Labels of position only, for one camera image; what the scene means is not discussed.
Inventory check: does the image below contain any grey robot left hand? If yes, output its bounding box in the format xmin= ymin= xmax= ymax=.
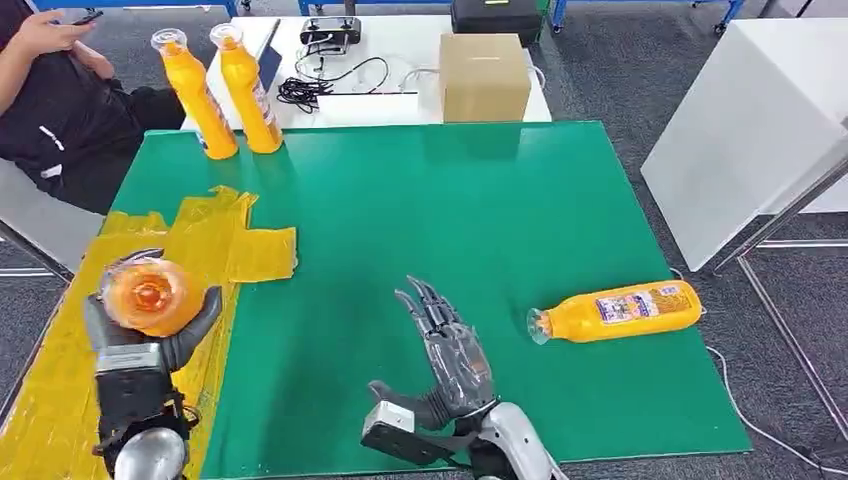
xmin=84 ymin=248 xmax=225 ymax=372

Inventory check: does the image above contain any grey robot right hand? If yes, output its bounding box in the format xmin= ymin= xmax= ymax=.
xmin=367 ymin=275 xmax=497 ymax=432

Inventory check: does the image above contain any person's right hand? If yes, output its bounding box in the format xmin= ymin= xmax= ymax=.
xmin=11 ymin=9 xmax=97 ymax=58

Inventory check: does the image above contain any person's left hand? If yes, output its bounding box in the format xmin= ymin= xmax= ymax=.
xmin=71 ymin=40 xmax=115 ymax=81

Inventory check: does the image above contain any orange drink bottle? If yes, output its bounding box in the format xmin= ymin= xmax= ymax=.
xmin=527 ymin=280 xmax=703 ymax=346
xmin=150 ymin=27 xmax=239 ymax=161
xmin=99 ymin=256 xmax=207 ymax=338
xmin=209 ymin=23 xmax=285 ymax=155

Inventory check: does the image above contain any green table mat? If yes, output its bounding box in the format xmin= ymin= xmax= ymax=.
xmin=112 ymin=121 xmax=753 ymax=480

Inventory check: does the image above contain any white chair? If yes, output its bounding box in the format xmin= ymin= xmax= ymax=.
xmin=0 ymin=157 xmax=107 ymax=283

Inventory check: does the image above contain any yellow plastic sheet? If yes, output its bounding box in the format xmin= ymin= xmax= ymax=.
xmin=0 ymin=186 xmax=299 ymax=480

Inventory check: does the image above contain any dark blue folder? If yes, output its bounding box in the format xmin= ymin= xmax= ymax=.
xmin=254 ymin=19 xmax=284 ymax=94

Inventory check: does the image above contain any black remote controller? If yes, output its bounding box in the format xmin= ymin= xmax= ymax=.
xmin=299 ymin=17 xmax=363 ymax=49

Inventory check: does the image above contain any brown cardboard box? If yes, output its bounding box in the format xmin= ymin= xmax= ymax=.
xmin=439 ymin=33 xmax=533 ymax=125

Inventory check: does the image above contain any white table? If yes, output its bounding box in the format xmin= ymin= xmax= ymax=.
xmin=182 ymin=15 xmax=553 ymax=132

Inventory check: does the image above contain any black equipment case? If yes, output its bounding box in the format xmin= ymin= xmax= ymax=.
xmin=451 ymin=0 xmax=543 ymax=47

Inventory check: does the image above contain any large white panel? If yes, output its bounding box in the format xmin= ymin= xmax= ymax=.
xmin=640 ymin=17 xmax=848 ymax=273

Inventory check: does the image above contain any blue metal frame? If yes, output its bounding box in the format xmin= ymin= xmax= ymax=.
xmin=33 ymin=0 xmax=240 ymax=17
xmin=551 ymin=0 xmax=747 ymax=34
xmin=298 ymin=0 xmax=455 ymax=16

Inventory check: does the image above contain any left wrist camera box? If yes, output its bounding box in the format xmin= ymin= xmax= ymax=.
xmin=94 ymin=343 xmax=175 ymax=432

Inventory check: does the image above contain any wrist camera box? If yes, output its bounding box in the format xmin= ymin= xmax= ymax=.
xmin=360 ymin=400 xmax=458 ymax=467
xmin=94 ymin=343 xmax=175 ymax=432

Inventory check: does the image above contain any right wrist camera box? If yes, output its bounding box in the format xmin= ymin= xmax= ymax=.
xmin=360 ymin=400 xmax=458 ymax=467

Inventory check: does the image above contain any black coiled cable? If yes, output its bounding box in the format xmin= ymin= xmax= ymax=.
xmin=276 ymin=56 xmax=391 ymax=114

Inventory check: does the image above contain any white floor cable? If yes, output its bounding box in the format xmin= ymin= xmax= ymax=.
xmin=669 ymin=268 xmax=848 ymax=477

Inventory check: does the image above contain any thin white cable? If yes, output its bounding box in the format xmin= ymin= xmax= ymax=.
xmin=399 ymin=67 xmax=442 ymax=94

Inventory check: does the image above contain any metal stand frame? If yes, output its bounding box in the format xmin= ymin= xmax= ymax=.
xmin=712 ymin=148 xmax=848 ymax=442

